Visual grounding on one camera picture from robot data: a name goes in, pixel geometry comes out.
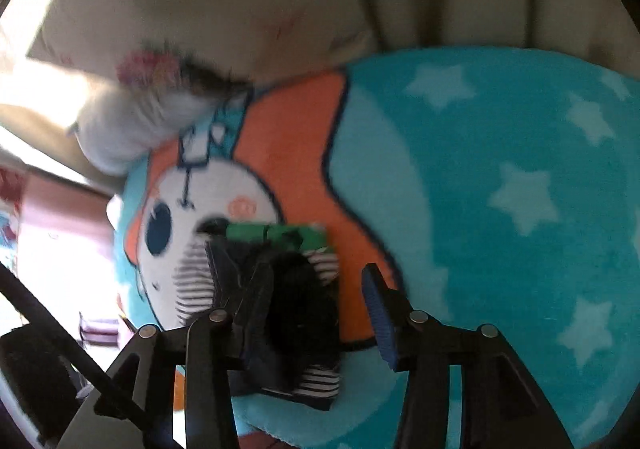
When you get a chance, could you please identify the striped navy child pants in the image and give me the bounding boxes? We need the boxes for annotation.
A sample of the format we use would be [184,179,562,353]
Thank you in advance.
[172,218,342,411]

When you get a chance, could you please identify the teal cartoon fleece blanket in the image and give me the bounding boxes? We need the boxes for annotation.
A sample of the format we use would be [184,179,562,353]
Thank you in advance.
[116,48,639,448]

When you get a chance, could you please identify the light grey plush cushion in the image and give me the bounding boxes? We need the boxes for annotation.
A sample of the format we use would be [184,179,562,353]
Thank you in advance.
[67,85,222,176]

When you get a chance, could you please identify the beige floral print pillow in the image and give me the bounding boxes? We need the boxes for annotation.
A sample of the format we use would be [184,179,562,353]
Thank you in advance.
[28,0,375,85]

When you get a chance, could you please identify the black cable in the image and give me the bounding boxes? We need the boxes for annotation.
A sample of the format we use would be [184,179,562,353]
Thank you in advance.
[0,261,151,449]

